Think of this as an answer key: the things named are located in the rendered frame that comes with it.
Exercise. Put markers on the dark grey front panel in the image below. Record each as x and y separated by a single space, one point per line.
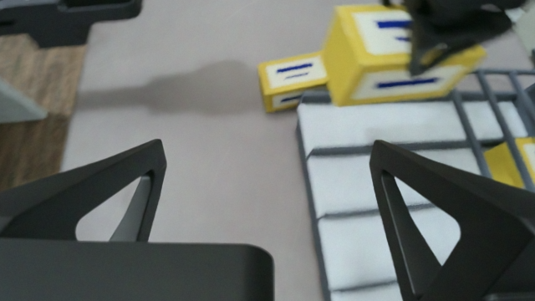
523 112

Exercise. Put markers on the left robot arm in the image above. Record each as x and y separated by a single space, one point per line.
87 2

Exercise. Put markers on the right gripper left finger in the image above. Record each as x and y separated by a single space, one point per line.
50 208

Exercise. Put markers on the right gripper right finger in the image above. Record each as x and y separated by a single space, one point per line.
495 253

